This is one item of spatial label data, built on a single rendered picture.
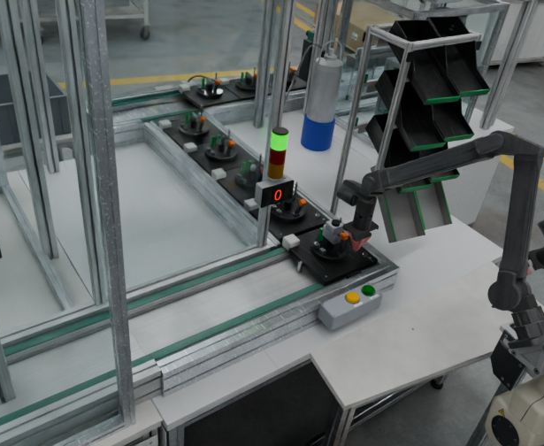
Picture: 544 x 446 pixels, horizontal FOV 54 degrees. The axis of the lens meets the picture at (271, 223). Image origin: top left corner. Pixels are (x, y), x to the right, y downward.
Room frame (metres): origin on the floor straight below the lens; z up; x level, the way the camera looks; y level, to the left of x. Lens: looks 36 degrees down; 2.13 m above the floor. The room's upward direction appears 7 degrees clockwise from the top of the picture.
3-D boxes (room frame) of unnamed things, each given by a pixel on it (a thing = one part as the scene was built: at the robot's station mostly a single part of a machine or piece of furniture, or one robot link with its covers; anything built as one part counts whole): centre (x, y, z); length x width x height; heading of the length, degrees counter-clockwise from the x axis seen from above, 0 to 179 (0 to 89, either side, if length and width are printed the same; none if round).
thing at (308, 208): (1.68, -0.05, 1.01); 0.24 x 0.24 x 0.13; 39
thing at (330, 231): (1.49, -0.21, 1.06); 0.08 x 0.04 x 0.07; 37
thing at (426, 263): (1.83, 0.07, 0.84); 1.50 x 1.41 x 0.03; 129
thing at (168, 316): (1.31, 0.03, 0.91); 0.84 x 0.28 x 0.10; 129
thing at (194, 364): (1.19, -0.10, 0.91); 0.89 x 0.06 x 0.11; 129
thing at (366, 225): (1.40, -0.28, 1.17); 0.10 x 0.07 x 0.07; 130
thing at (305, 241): (1.48, -0.21, 0.96); 0.24 x 0.24 x 0.02; 39
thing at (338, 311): (1.26, -0.28, 0.93); 0.21 x 0.07 x 0.06; 129
